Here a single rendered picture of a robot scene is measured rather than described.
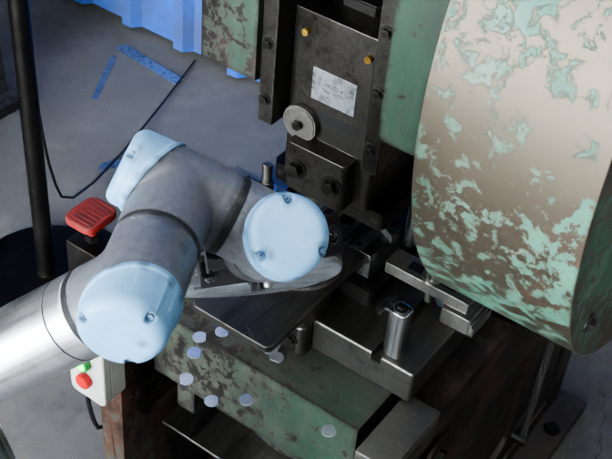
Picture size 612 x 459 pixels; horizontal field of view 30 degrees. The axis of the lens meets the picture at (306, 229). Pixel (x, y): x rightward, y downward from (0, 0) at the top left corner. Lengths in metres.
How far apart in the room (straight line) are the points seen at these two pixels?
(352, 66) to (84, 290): 0.71
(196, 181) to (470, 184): 0.26
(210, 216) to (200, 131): 2.27
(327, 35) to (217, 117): 1.81
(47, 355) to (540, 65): 0.47
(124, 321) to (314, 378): 0.87
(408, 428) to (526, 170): 0.74
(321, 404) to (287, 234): 0.74
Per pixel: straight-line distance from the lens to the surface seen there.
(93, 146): 3.21
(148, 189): 0.97
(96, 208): 1.82
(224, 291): 1.55
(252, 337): 1.59
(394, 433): 1.68
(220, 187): 0.99
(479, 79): 1.01
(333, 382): 1.73
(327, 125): 1.59
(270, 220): 0.98
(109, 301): 0.88
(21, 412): 2.54
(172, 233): 0.93
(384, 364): 1.69
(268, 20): 1.53
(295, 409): 1.73
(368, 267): 1.74
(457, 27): 1.01
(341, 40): 1.51
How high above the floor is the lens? 1.94
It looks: 41 degrees down
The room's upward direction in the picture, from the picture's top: 6 degrees clockwise
